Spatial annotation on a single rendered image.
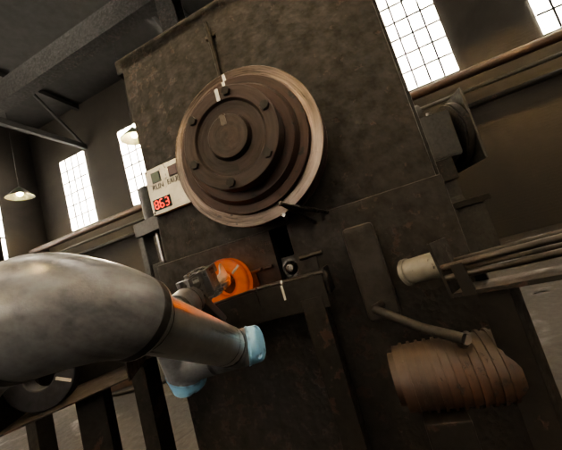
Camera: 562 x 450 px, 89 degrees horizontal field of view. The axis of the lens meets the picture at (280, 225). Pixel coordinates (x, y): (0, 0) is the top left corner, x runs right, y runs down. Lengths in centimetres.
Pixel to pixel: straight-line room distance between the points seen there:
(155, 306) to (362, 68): 90
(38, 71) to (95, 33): 136
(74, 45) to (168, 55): 521
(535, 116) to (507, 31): 185
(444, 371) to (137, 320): 52
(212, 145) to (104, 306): 57
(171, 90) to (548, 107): 739
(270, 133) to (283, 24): 52
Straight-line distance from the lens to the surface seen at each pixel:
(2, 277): 33
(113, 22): 606
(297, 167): 78
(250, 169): 75
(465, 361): 66
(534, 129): 775
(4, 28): 1017
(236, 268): 88
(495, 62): 720
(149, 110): 133
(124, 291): 32
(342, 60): 106
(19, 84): 740
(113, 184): 1048
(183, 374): 68
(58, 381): 88
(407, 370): 65
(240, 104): 82
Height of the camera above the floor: 77
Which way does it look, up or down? 7 degrees up
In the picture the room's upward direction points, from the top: 16 degrees counter-clockwise
